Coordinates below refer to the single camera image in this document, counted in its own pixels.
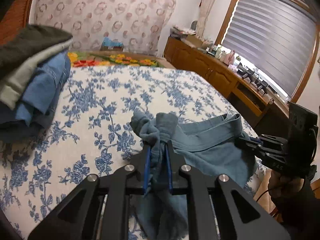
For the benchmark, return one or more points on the colourful flower blanket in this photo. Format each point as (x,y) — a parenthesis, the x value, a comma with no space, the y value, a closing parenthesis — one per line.
(115,58)

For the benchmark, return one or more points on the brown louvered wardrobe door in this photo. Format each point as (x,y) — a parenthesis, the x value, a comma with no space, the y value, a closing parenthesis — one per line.
(14,17)

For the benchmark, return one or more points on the brown wooden sideboard cabinet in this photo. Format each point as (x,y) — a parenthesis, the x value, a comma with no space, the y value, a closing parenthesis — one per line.
(262,112)

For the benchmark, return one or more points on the pink circle pattern curtain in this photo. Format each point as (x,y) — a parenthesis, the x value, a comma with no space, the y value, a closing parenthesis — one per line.
(137,24)

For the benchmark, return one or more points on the light blue folded jeans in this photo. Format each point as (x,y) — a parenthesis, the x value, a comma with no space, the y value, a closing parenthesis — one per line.
(39,100)

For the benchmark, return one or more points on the pink bottle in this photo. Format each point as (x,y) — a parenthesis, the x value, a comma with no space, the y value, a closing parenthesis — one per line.
(229,59)

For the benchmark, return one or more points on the stack of folded papers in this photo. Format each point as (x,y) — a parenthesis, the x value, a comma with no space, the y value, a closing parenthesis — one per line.
(179,33)

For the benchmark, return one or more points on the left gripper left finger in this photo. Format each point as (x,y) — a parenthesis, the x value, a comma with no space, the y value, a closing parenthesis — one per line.
(98,206)

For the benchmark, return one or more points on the dark blue folded jeans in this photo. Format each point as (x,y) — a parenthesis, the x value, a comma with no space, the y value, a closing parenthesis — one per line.
(11,130)

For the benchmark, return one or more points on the grey zebra window blind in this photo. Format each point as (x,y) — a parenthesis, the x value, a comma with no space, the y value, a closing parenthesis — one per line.
(277,36)

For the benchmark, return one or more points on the right hand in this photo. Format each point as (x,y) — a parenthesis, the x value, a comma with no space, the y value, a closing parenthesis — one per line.
(281,186)

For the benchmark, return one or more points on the grey folded pants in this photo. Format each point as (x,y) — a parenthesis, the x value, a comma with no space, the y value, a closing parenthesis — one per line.
(14,84)

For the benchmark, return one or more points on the teal blue shorts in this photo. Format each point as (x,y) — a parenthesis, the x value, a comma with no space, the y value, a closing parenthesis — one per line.
(207,145)

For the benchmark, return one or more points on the open cardboard box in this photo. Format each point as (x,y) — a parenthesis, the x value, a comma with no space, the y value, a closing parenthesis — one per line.
(198,42)

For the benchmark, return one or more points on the blue floral white bedsheet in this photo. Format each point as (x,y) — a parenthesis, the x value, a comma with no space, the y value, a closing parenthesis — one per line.
(90,133)

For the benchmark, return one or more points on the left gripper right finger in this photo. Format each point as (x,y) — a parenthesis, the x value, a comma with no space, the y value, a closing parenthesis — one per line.
(218,208)

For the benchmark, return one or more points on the cardboard box blue contents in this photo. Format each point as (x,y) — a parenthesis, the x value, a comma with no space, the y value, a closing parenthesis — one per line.
(109,44)

